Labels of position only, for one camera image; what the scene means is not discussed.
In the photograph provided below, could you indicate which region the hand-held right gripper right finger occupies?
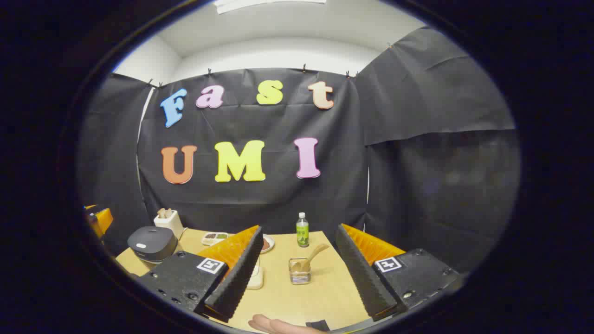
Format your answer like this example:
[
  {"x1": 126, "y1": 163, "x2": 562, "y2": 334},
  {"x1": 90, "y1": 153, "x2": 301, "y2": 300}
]
[{"x1": 335, "y1": 224, "x2": 460, "y2": 321}]

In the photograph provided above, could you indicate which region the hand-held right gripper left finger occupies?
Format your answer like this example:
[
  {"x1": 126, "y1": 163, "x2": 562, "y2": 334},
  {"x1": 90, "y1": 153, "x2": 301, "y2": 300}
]
[{"x1": 138, "y1": 225, "x2": 264, "y2": 323}]

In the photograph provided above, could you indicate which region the grey rice cooker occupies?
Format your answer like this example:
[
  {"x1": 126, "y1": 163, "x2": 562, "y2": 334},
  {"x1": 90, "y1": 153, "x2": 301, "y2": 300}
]
[{"x1": 127, "y1": 226, "x2": 179, "y2": 264}]

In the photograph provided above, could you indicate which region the clear container of white rice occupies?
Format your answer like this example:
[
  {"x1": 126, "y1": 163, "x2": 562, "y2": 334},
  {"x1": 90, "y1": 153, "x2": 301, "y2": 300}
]
[{"x1": 247, "y1": 257, "x2": 264, "y2": 290}]

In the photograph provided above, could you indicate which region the wooden spoon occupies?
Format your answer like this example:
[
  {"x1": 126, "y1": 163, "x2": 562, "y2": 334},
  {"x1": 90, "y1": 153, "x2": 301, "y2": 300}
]
[{"x1": 291, "y1": 244, "x2": 330, "y2": 272}]

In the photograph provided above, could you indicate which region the wire mesh chopstick holder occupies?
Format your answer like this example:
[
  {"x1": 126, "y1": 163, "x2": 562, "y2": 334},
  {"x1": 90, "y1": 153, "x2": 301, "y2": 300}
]
[{"x1": 289, "y1": 257, "x2": 311, "y2": 285}]

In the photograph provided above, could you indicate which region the white box with wooden utensils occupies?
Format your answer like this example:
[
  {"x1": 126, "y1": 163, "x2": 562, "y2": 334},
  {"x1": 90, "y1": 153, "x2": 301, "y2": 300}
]
[{"x1": 154, "y1": 208, "x2": 185, "y2": 240}]

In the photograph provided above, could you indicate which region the black backdrop cloth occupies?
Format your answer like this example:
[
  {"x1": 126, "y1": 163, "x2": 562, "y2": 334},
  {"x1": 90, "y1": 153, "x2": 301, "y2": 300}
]
[{"x1": 77, "y1": 26, "x2": 520, "y2": 274}]

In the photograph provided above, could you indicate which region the green drink bottle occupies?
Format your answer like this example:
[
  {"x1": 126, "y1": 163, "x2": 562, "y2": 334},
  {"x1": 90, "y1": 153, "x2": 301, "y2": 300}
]
[{"x1": 296, "y1": 212, "x2": 310, "y2": 248}]

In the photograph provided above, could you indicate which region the long ceiling light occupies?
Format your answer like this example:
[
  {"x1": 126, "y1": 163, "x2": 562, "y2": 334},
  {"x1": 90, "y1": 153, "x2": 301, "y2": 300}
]
[{"x1": 214, "y1": 0, "x2": 327, "y2": 14}]

